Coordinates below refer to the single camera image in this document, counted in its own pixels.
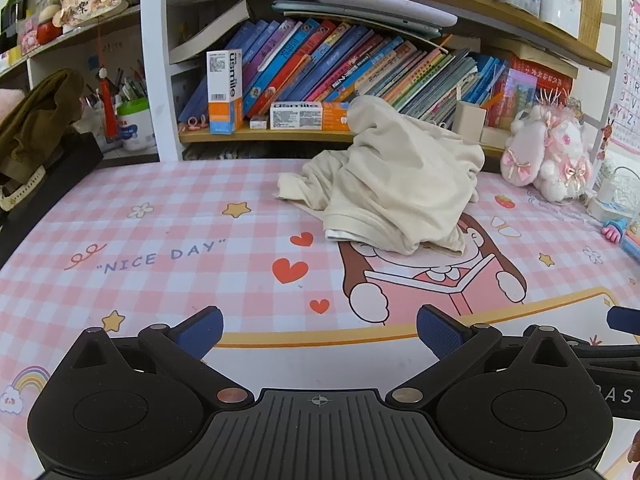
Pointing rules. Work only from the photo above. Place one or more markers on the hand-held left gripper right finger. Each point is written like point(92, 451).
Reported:
point(440, 332)

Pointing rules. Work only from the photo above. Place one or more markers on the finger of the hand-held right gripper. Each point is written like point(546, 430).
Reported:
point(625, 319)
point(610, 351)

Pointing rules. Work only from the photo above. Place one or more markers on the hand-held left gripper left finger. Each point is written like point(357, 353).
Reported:
point(200, 331)

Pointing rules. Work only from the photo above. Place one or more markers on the cream t-shirt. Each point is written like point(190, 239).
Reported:
point(400, 175)

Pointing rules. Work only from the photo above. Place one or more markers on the pink checked cartoon desk mat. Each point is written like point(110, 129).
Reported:
point(150, 260)

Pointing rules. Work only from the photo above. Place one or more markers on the small pink blue toy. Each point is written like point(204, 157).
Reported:
point(614, 231)

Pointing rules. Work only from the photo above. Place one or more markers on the pink white plush toy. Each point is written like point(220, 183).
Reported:
point(550, 155)

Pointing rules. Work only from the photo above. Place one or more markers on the pink hair rings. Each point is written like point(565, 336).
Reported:
point(196, 124)

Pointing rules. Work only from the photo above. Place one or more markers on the white tub with green lid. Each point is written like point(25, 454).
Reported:
point(136, 127)

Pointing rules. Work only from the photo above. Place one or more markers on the beige square pen holder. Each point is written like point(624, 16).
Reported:
point(469, 121)

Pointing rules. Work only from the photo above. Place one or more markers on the small white pink box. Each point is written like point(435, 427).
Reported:
point(258, 122)

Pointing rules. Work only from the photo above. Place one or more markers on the long white orange box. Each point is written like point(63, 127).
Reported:
point(300, 116)

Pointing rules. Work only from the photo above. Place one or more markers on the tall white orange blue box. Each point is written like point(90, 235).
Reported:
point(225, 90)

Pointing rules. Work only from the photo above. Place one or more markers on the red tassel ornament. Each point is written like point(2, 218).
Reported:
point(107, 105)

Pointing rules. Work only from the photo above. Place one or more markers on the olive brown garment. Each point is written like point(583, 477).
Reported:
point(35, 120)

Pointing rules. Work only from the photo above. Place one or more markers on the wooden bookshelf with white upright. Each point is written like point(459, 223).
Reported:
point(150, 60)

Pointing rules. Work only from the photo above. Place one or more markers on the pale pink cloth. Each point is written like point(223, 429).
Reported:
point(10, 110)

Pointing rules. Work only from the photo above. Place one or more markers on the row of colourful books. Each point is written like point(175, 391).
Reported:
point(325, 60)

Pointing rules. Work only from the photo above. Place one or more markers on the white flat tablet device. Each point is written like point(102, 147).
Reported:
point(385, 5)

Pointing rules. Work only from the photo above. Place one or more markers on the alphabet wall poster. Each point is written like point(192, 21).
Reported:
point(627, 85)

